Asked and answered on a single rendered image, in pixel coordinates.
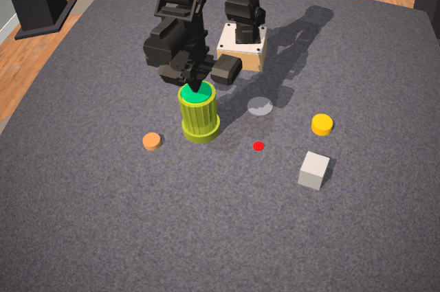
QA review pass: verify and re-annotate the orange disc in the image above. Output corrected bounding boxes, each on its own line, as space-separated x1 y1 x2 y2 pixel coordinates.
143 133 161 150

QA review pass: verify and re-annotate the olive-green ribbed jar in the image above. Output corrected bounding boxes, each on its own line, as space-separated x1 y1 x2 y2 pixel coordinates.
177 81 221 144

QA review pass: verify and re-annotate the light grey flat disc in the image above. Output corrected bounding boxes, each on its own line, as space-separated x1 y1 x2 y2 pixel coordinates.
247 97 273 117

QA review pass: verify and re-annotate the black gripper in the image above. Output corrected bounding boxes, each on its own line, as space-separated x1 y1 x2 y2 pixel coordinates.
182 30 243 93

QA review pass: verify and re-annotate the yellow short cylinder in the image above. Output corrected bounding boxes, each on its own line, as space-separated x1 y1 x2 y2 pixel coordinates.
311 114 333 136

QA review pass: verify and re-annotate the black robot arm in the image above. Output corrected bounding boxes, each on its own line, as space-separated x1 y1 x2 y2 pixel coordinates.
143 0 266 87

